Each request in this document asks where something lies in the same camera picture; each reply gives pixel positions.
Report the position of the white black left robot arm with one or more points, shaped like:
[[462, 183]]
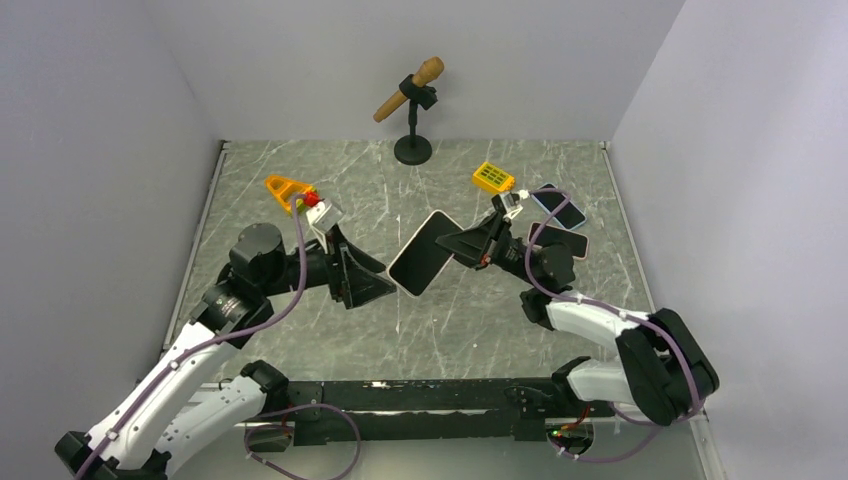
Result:
[[151, 434]]

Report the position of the black microphone stand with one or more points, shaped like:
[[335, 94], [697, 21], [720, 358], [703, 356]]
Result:
[[413, 149]]

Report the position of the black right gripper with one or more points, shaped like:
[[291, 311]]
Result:
[[471, 245]]

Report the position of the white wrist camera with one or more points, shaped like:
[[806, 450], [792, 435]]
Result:
[[509, 203], [324, 215]]

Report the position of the beige phone case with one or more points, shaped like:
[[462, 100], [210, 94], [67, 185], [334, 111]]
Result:
[[397, 265]]

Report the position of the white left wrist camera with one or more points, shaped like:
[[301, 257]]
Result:
[[324, 215]]

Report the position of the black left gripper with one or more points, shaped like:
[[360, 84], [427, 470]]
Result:
[[348, 271]]

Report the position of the yellow toy brick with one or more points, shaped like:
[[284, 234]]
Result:
[[492, 179]]

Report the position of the phone in blue case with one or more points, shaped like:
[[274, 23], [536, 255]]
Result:
[[570, 217]]

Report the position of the orange green toy block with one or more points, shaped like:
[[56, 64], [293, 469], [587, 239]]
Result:
[[293, 196]]

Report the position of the phone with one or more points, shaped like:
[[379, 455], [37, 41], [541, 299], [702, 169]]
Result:
[[570, 217], [577, 243]]

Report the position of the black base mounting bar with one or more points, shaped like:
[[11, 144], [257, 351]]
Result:
[[391, 410]]

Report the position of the wooden microphone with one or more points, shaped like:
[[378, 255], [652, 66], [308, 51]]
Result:
[[414, 88]]

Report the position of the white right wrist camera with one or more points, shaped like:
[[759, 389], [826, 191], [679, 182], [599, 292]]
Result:
[[509, 203]]

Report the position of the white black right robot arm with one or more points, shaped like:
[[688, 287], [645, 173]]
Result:
[[658, 366]]

